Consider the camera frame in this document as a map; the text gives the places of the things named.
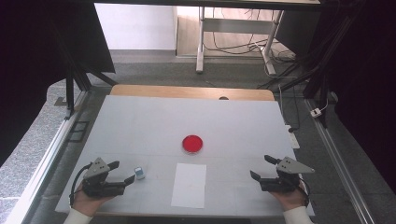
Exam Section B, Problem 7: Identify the black metal stand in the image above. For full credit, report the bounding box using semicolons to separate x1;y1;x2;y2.
50;21;118;120
258;12;359;129

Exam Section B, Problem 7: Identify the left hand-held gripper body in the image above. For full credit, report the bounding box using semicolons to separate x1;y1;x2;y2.
81;157;127;198

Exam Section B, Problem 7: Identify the person's right hand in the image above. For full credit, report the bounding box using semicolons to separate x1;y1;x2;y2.
270;186;309;212

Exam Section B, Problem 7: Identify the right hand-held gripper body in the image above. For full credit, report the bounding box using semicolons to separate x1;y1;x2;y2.
260;156;316;194

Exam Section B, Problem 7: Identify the white metal desk frame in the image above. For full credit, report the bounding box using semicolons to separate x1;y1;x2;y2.
195;7;285;76

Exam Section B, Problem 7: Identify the red round dish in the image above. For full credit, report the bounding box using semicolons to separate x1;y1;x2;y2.
181;134;205;154

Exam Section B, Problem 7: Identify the small white stamp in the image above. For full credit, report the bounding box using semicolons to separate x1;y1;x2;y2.
134;166;147;180

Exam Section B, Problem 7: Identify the right hand-held gripper cable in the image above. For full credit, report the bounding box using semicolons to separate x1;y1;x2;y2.
298;175;311;208

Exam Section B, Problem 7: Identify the aluminium rail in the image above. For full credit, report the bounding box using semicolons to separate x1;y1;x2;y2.
304;98;376;224
6;90;90;224

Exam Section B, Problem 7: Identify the person's left hand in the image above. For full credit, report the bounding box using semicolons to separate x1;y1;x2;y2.
72;183;115;217

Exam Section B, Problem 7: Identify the black curtain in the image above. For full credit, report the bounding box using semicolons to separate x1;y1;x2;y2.
0;0;116;167
311;0;396;194

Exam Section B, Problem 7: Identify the white power strip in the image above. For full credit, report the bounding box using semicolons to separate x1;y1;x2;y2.
284;124;301;149

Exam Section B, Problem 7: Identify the white paper sheet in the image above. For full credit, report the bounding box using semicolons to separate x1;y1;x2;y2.
170;162;207;209

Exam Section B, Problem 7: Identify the large white board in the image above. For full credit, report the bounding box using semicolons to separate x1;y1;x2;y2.
55;94;316;217

